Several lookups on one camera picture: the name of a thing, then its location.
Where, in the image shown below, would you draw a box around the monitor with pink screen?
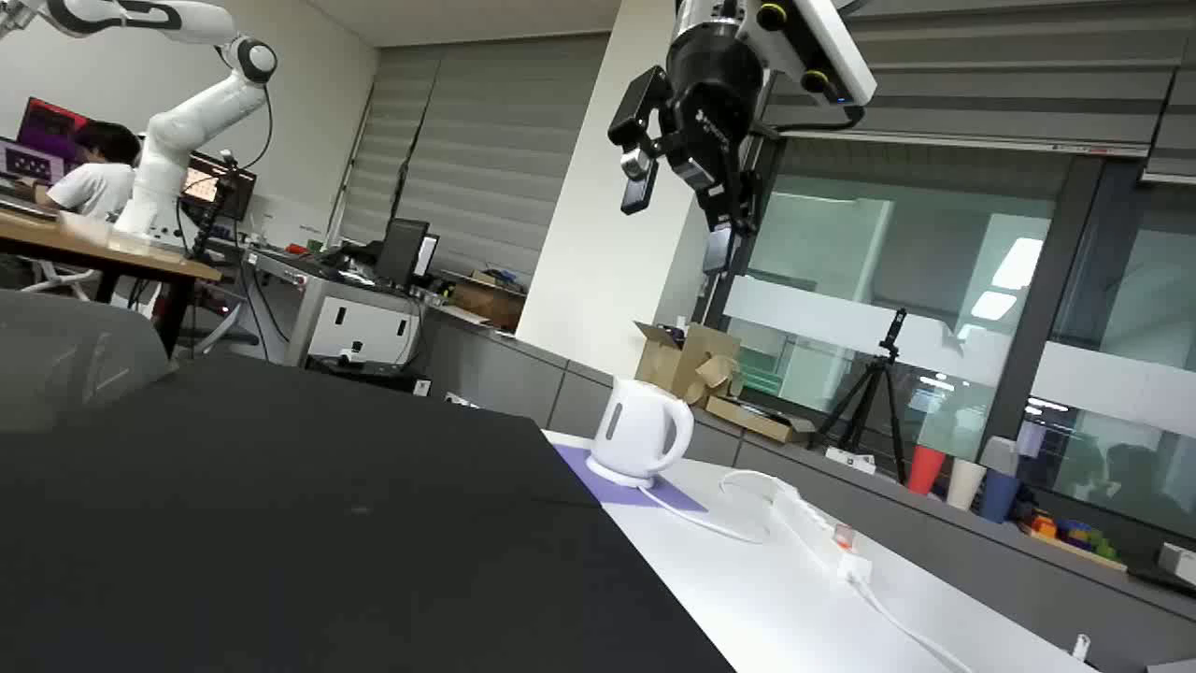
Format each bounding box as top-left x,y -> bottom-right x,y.
0,93 -> 96,186

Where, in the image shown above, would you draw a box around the flat cardboard piece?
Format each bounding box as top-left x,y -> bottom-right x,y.
704,391 -> 814,449

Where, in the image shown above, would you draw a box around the person in white shirt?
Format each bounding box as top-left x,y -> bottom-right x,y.
45,118 -> 145,231

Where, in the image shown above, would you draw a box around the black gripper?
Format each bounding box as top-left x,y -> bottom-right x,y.
604,21 -> 768,276

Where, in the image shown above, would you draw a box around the white cup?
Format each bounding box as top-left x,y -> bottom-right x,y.
941,456 -> 991,517

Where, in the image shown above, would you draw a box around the purple mat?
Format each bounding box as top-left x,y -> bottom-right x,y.
550,442 -> 711,517

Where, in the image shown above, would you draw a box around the black camera tripod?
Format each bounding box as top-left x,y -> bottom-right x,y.
804,307 -> 916,487

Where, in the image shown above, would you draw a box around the open cardboard box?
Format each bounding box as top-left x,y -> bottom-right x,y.
633,318 -> 748,409

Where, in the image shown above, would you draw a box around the wooden table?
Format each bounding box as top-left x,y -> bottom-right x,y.
0,201 -> 227,358

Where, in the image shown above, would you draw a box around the white power strip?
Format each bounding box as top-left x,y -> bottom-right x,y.
715,466 -> 878,591

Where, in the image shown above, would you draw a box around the white drawer cabinet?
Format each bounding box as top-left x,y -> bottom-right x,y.
298,287 -> 429,373

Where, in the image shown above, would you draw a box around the white power strip cable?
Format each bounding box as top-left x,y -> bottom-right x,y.
853,565 -> 979,673

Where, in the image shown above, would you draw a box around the white kettle cable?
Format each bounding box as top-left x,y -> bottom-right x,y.
637,478 -> 777,545

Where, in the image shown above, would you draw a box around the blue cup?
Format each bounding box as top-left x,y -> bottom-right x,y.
976,466 -> 1025,528

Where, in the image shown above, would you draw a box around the monitor with orange screen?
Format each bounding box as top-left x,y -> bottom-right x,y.
181,150 -> 262,231

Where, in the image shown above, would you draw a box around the grey chair backrest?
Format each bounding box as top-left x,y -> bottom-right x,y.
0,287 -> 181,438

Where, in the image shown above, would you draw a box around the colourful toys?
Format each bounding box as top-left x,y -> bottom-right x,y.
1015,504 -> 1123,559

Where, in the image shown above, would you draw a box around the brown box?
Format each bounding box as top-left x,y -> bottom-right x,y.
444,271 -> 528,337

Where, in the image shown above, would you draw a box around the black monitor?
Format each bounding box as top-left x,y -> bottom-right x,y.
369,213 -> 434,296

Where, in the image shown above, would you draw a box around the red cup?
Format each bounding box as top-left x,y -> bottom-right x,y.
902,443 -> 952,500

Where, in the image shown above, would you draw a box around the grey window blinds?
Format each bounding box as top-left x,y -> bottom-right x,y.
338,34 -> 608,287

